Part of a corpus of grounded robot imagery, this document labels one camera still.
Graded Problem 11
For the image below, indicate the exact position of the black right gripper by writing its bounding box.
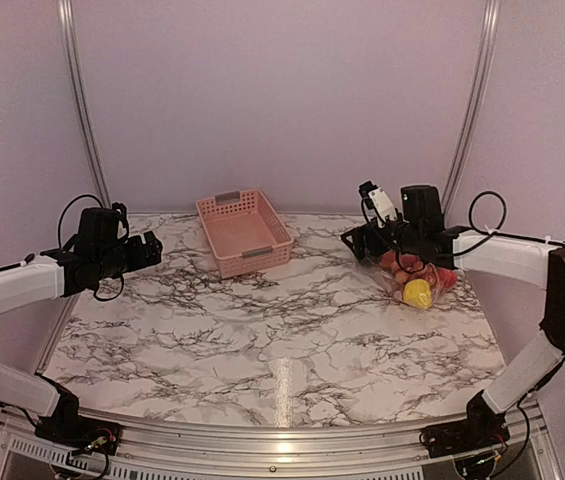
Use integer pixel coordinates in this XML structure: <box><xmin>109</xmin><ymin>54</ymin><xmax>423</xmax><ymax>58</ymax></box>
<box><xmin>340</xmin><ymin>213</ymin><xmax>423</xmax><ymax>260</ymax></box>

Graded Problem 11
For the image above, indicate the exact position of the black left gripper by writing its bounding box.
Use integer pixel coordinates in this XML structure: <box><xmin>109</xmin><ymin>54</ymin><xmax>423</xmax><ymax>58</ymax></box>
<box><xmin>95</xmin><ymin>231</ymin><xmax>161</xmax><ymax>280</ymax></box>

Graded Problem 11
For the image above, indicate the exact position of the clear zip top bag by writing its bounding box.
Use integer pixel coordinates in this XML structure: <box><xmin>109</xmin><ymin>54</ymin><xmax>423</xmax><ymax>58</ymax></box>
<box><xmin>359</xmin><ymin>250</ymin><xmax>459</xmax><ymax>310</ymax></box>

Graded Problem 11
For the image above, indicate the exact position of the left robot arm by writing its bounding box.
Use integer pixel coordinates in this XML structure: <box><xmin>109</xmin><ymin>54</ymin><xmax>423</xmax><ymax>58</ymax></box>
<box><xmin>0</xmin><ymin>203</ymin><xmax>163</xmax><ymax>445</ymax></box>

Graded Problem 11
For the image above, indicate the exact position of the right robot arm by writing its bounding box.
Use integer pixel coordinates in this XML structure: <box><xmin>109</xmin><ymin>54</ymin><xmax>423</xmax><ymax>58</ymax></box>
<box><xmin>341</xmin><ymin>181</ymin><xmax>565</xmax><ymax>448</ymax></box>

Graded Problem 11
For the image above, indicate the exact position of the red fake lychee bunch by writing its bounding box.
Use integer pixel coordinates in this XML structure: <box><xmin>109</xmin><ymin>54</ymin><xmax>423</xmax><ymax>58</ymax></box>
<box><xmin>379</xmin><ymin>253</ymin><xmax>458</xmax><ymax>290</ymax></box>

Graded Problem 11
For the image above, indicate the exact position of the yellow fake bell pepper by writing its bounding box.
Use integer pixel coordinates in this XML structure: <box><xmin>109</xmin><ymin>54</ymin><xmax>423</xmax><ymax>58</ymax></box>
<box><xmin>403</xmin><ymin>279</ymin><xmax>433</xmax><ymax>310</ymax></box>

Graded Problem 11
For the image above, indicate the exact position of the pink plastic basket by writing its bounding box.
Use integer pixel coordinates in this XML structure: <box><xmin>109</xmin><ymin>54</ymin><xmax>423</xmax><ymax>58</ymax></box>
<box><xmin>196</xmin><ymin>189</ymin><xmax>293</xmax><ymax>279</ymax></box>

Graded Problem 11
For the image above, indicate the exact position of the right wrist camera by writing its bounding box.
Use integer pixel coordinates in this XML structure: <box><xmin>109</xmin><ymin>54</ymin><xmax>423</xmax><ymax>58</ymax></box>
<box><xmin>358</xmin><ymin>181</ymin><xmax>398</xmax><ymax>224</ymax></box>

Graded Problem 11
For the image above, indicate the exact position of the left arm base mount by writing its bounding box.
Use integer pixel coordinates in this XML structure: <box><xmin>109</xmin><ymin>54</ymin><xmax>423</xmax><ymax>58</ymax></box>
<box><xmin>35</xmin><ymin>416</ymin><xmax>122</xmax><ymax>456</ymax></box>

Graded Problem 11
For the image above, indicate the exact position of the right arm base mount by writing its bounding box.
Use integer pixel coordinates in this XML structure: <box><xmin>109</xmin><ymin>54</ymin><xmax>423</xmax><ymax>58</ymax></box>
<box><xmin>419</xmin><ymin>419</ymin><xmax>510</xmax><ymax>458</ymax></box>

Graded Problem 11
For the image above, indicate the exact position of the left aluminium frame post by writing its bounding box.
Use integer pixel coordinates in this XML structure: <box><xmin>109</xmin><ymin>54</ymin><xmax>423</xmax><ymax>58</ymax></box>
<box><xmin>57</xmin><ymin>0</ymin><xmax>112</xmax><ymax>207</ymax></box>

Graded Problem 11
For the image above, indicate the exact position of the aluminium frame post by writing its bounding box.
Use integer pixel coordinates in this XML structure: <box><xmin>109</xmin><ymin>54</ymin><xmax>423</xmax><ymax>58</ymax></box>
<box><xmin>441</xmin><ymin>0</ymin><xmax>502</xmax><ymax>214</ymax></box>
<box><xmin>57</xmin><ymin>0</ymin><xmax>112</xmax><ymax>207</ymax></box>

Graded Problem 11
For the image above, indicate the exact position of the front aluminium rail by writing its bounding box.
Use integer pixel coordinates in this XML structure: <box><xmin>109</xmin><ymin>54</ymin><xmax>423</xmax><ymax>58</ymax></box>
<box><xmin>0</xmin><ymin>407</ymin><xmax>563</xmax><ymax>480</ymax></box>

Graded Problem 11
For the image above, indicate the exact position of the right aluminium frame post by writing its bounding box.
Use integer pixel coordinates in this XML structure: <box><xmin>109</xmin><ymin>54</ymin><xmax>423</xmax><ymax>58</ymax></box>
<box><xmin>441</xmin><ymin>0</ymin><xmax>502</xmax><ymax>214</ymax></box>

